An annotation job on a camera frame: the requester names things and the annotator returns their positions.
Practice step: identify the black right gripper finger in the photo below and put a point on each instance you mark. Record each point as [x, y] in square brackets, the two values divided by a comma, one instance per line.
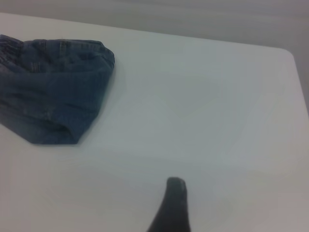
[172, 210]

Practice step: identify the blue denim shorts basketball print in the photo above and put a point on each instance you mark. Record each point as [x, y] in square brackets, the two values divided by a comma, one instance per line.
[53, 96]

